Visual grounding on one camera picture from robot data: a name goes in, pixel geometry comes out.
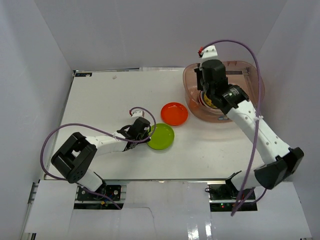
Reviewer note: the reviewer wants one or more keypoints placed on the lime green plate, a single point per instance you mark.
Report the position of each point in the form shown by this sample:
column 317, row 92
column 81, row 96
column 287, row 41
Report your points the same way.
column 163, row 137

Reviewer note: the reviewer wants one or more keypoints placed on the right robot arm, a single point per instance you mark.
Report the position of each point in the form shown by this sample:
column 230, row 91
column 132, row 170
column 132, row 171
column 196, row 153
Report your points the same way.
column 279, row 159

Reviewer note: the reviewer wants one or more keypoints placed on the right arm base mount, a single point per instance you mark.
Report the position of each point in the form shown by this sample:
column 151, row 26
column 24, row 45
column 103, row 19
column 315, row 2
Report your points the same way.
column 222, row 197

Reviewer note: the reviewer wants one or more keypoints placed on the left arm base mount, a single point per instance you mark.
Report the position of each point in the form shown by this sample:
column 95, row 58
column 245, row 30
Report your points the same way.
column 111, row 199

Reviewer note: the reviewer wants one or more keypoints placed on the small black label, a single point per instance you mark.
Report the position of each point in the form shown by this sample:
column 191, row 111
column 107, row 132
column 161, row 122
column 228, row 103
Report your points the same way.
column 82, row 74

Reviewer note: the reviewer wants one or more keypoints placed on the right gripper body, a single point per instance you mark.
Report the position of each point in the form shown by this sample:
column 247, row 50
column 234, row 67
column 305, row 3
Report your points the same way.
column 199, row 83

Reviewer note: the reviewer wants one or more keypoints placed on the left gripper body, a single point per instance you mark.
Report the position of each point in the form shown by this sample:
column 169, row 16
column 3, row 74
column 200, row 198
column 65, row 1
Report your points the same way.
column 136, row 137

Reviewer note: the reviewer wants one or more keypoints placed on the red teal floral plate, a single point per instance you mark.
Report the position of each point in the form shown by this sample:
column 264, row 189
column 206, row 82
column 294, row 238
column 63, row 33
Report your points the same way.
column 200, row 98

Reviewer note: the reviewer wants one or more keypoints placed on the translucent pink plastic bin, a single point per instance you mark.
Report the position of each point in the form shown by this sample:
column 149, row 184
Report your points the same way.
column 239, row 73

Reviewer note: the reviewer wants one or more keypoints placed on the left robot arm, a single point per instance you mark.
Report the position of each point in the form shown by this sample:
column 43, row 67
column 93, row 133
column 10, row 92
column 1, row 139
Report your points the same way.
column 74, row 157

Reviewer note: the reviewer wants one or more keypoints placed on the yellow brown patterned plate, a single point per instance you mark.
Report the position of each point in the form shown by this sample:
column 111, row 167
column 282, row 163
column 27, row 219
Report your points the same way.
column 208, row 102

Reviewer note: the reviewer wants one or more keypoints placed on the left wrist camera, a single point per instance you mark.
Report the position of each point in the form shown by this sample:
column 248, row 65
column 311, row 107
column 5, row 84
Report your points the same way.
column 137, row 114

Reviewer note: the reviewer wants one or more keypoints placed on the orange plate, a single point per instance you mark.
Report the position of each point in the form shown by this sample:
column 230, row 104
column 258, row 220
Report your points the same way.
column 174, row 113

